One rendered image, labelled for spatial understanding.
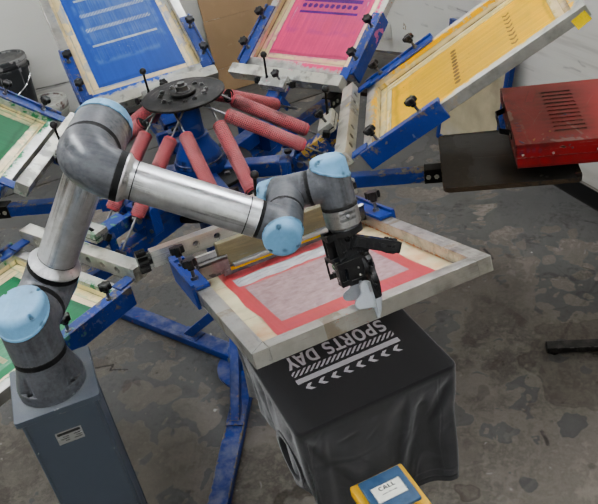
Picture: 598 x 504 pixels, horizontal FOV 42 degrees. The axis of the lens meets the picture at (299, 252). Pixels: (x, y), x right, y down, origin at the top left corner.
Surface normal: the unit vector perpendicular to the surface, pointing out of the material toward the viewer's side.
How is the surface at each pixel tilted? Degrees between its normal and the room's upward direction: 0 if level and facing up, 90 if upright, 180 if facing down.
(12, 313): 7
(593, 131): 0
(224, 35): 78
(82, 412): 90
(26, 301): 7
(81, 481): 90
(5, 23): 90
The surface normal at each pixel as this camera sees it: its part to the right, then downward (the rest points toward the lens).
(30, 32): 0.40, 0.46
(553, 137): -0.15, -0.82
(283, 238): -0.03, 0.57
